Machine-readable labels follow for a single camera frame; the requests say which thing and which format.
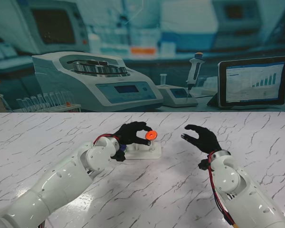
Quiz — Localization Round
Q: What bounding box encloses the left arm red cable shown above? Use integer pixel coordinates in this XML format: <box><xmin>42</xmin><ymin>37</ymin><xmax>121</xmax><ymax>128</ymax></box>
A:
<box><xmin>93</xmin><ymin>134</ymin><xmax>121</xmax><ymax>145</ymax></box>

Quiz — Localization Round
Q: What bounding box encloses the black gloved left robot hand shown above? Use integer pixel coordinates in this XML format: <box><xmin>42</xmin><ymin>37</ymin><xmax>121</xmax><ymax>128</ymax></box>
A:
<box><xmin>113</xmin><ymin>121</ymin><xmax>152</xmax><ymax>147</ymax></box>

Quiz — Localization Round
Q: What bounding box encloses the white three-rod tower base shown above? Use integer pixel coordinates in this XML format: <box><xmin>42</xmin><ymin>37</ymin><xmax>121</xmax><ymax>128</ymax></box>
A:
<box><xmin>123</xmin><ymin>139</ymin><xmax>162</xmax><ymax>160</ymax></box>

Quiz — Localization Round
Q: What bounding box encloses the small orange ring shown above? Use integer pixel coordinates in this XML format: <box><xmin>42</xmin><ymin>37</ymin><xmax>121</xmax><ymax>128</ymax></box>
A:
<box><xmin>145</xmin><ymin>130</ymin><xmax>158</xmax><ymax>140</ymax></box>

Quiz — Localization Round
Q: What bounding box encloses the right arm red black cable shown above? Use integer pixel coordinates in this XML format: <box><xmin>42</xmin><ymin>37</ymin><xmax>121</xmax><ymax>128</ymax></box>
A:
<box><xmin>208</xmin><ymin>152</ymin><xmax>239</xmax><ymax>228</ymax></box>

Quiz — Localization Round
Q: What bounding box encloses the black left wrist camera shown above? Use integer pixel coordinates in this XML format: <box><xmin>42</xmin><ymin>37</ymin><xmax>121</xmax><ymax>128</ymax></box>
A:
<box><xmin>110</xmin><ymin>143</ymin><xmax>126</xmax><ymax>162</ymax></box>

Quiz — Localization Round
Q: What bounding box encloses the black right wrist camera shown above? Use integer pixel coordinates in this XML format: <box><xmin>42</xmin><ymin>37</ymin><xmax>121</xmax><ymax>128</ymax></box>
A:
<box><xmin>198</xmin><ymin>159</ymin><xmax>211</xmax><ymax>171</ymax></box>

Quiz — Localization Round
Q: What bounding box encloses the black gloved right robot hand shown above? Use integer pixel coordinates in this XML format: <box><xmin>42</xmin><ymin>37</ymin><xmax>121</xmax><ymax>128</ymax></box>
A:
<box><xmin>180</xmin><ymin>124</ymin><xmax>223</xmax><ymax>155</ymax></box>

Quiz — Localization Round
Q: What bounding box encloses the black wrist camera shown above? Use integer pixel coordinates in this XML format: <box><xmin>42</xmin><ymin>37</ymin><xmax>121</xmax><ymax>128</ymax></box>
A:
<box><xmin>110</xmin><ymin>143</ymin><xmax>126</xmax><ymax>162</ymax></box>
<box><xmin>198</xmin><ymin>159</ymin><xmax>211</xmax><ymax>171</ymax></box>

